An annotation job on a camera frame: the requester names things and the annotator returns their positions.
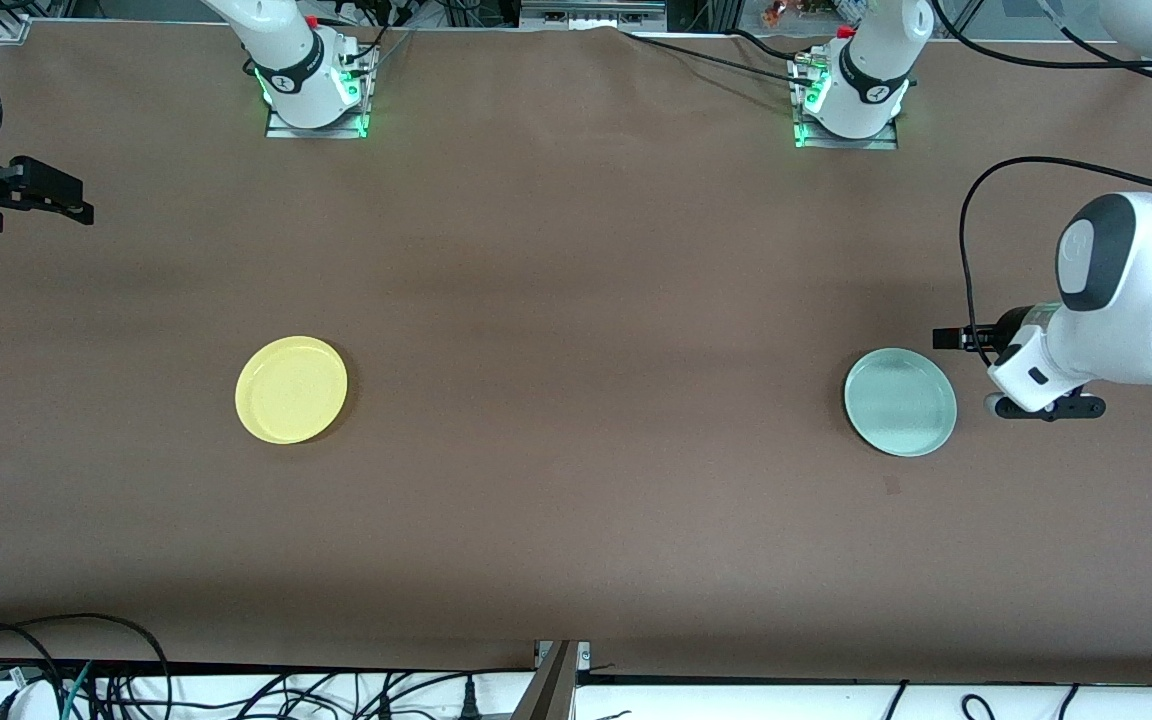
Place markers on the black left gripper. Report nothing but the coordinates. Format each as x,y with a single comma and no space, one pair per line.
1008,324

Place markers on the pale green round plate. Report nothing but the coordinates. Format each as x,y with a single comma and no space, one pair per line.
900,402

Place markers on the yellow round plate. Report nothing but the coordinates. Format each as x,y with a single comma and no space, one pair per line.
291,390

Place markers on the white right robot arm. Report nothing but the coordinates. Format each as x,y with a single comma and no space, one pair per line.
296,60

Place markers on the small colourful background items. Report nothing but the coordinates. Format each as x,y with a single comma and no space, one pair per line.
776,12

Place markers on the brown table cover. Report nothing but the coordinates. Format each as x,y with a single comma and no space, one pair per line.
576,300

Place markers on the aluminium corner bracket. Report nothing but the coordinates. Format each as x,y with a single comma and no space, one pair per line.
14,28

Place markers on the aluminium frame rail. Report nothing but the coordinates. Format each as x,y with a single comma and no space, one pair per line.
591,15

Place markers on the aluminium frame post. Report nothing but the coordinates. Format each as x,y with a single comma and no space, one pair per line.
556,690

